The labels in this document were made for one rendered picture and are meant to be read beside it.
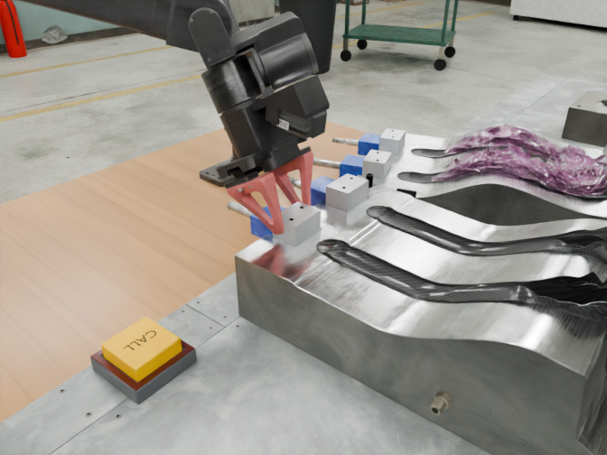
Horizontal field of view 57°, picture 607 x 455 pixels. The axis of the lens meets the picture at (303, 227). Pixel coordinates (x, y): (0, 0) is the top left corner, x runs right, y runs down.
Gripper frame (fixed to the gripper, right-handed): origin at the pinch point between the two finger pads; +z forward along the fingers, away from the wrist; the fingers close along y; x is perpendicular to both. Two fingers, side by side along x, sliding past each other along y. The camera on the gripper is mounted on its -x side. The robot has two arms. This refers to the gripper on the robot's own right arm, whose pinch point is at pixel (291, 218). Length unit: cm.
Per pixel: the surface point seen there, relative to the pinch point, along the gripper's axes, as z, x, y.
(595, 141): 19, -12, 77
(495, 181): 8.6, -12.7, 27.3
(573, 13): 15, 147, 657
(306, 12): -76, 230, 318
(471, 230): 10.7, -13.9, 14.7
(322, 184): -1.0, 2.7, 10.5
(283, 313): 8.4, -1.5, -8.4
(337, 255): 5.5, -5.1, -0.4
